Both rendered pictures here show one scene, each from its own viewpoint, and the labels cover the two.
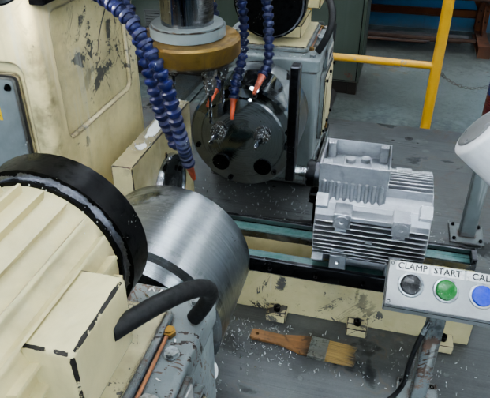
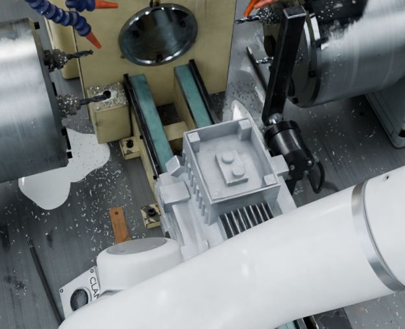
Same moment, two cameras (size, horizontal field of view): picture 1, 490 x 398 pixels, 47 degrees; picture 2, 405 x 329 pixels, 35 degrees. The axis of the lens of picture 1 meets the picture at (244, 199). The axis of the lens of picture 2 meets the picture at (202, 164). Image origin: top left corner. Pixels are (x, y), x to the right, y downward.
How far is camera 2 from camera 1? 85 cm
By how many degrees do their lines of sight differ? 44
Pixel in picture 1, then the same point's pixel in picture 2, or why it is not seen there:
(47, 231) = not seen: outside the picture
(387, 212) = (202, 234)
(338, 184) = (188, 166)
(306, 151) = not seen: outside the picture
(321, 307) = not seen: hidden behind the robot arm
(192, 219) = not seen: outside the picture
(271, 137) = (300, 64)
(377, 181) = (205, 200)
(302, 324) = not seen: hidden behind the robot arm
